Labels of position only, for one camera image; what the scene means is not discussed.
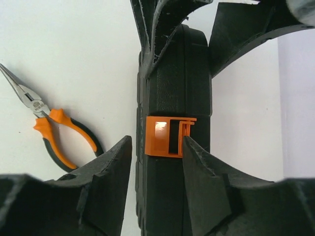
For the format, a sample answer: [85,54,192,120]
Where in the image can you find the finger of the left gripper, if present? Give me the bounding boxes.
[208,0,312,77]
[130,0,212,78]

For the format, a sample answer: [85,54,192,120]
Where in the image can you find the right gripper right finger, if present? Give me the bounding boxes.
[183,137,315,236]

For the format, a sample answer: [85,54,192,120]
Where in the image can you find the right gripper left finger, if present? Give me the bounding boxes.
[0,136,132,236]

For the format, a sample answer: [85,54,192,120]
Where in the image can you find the black plastic tool case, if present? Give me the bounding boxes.
[135,25,211,236]

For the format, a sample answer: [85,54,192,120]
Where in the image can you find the orange black needle-nose pliers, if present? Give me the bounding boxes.
[0,64,104,173]

